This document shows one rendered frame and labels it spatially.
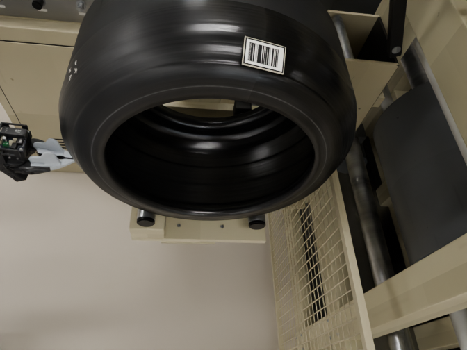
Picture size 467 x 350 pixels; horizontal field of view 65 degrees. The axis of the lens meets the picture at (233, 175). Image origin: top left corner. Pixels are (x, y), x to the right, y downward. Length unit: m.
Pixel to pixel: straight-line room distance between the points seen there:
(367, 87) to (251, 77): 0.56
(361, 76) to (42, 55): 1.08
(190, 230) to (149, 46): 0.61
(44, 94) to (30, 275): 0.82
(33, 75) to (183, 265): 1.04
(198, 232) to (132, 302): 0.84
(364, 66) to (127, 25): 0.60
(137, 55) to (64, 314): 1.46
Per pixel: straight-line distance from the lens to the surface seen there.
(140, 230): 0.98
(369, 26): 1.15
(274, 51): 0.52
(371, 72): 1.00
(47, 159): 0.91
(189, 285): 1.81
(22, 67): 1.59
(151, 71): 0.53
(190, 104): 1.09
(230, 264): 1.86
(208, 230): 1.03
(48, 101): 1.70
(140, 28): 0.55
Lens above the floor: 1.75
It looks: 57 degrees down
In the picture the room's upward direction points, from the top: 14 degrees clockwise
